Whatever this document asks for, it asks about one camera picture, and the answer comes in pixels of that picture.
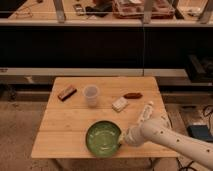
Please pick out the brown sausage toy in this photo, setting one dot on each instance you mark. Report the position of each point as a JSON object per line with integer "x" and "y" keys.
{"x": 133, "y": 95}

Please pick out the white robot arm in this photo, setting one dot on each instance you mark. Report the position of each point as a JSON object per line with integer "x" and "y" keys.
{"x": 156, "y": 130}

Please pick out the white ridged block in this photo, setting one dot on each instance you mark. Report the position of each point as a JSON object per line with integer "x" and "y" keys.
{"x": 119, "y": 104}

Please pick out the green ceramic bowl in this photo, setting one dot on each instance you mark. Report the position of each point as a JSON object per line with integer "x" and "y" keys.
{"x": 102, "y": 139}

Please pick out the white tube bottle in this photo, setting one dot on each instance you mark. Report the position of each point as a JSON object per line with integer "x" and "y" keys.
{"x": 146, "y": 112}

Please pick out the wicker tray on shelf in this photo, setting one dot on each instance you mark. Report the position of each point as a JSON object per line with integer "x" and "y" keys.
{"x": 135, "y": 9}

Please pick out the black power box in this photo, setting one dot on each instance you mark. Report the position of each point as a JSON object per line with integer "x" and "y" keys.
{"x": 200, "y": 132}

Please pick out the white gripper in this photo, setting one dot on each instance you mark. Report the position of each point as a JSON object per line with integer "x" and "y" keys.
{"x": 132, "y": 136}

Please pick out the wooden folding table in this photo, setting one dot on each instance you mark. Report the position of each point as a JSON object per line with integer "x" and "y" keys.
{"x": 65, "y": 123}

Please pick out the brown rectangular block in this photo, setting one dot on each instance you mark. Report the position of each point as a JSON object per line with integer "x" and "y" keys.
{"x": 66, "y": 93}

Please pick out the clear plastic cup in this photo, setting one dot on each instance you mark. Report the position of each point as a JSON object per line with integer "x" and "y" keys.
{"x": 91, "y": 93}

